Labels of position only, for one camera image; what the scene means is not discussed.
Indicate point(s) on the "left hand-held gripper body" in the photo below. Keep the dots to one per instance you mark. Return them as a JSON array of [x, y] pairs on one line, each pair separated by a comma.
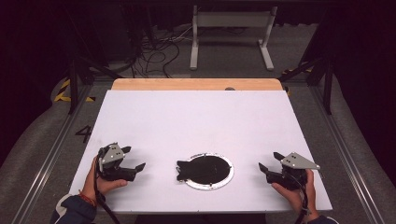
[[112, 155]]

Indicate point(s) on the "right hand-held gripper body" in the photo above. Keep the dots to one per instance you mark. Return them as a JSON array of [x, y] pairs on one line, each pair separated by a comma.
[[295, 162]]

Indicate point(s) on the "round pearl-rimmed mirror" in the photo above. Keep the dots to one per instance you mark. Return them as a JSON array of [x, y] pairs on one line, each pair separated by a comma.
[[205, 169]]

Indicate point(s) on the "person's left hand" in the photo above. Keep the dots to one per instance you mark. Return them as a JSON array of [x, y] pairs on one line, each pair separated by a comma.
[[91, 183]]

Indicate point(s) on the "person's right hand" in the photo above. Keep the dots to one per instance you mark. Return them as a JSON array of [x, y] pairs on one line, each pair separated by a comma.
[[299, 199]]

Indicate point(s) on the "yellow black floor tape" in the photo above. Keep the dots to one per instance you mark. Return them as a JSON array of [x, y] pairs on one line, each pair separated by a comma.
[[295, 70], [63, 93]]

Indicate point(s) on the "black metal stand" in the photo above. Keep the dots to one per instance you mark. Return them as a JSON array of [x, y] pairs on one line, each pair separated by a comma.
[[73, 84], [327, 90]]

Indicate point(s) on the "wooden table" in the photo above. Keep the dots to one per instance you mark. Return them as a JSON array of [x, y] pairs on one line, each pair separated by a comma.
[[186, 84]]

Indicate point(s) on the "aluminium floor rail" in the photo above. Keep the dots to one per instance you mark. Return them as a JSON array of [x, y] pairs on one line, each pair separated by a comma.
[[46, 161], [348, 155]]

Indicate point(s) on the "white metal frame stand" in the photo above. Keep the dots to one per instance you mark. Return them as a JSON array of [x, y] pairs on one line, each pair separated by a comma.
[[233, 19]]

